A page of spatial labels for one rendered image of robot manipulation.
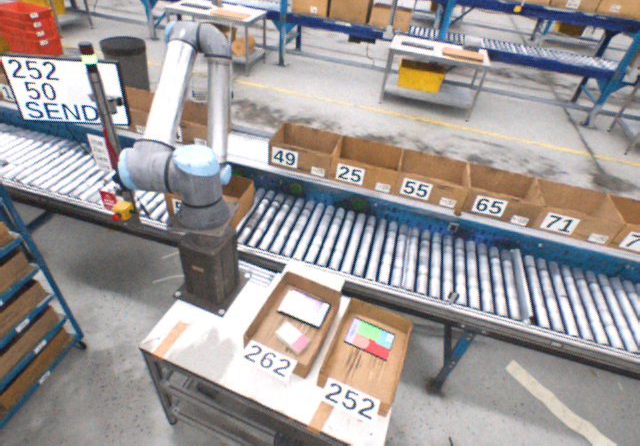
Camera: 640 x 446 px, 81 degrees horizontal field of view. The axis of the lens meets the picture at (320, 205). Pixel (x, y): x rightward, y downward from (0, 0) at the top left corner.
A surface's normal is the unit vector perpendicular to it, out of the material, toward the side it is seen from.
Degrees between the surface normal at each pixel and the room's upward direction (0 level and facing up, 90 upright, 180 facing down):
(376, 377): 1
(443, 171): 89
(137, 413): 0
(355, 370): 2
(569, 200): 89
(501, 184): 89
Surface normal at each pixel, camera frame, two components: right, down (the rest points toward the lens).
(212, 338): 0.10, -0.77
